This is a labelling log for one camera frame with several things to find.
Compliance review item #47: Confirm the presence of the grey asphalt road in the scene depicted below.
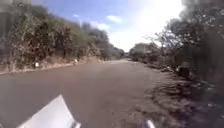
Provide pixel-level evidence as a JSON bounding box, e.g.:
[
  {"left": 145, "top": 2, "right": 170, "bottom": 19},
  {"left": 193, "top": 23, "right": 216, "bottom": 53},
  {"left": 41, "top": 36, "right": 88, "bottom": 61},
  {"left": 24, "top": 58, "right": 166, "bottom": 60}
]
[{"left": 0, "top": 58, "right": 188, "bottom": 128}]

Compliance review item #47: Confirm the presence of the dry dirt verge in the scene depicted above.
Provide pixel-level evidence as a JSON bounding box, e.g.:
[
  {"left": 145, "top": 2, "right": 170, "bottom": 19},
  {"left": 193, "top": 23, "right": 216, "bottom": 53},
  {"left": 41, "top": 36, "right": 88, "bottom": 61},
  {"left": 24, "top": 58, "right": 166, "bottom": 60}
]
[
  {"left": 0, "top": 55, "right": 108, "bottom": 76},
  {"left": 143, "top": 61, "right": 224, "bottom": 128}
]

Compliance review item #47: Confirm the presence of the row of trees and bushes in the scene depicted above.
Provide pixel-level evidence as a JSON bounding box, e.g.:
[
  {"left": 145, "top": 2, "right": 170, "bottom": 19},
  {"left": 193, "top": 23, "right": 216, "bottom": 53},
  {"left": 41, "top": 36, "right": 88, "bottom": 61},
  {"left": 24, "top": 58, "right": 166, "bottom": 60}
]
[
  {"left": 0, "top": 2, "right": 126, "bottom": 72},
  {"left": 128, "top": 0, "right": 224, "bottom": 88}
]

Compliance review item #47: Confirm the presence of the dark box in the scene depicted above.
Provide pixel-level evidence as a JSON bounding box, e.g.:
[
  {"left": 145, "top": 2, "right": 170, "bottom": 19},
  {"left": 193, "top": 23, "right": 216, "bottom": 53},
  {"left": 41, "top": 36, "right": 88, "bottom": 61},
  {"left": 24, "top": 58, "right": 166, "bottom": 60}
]
[{"left": 178, "top": 66, "right": 191, "bottom": 79}]

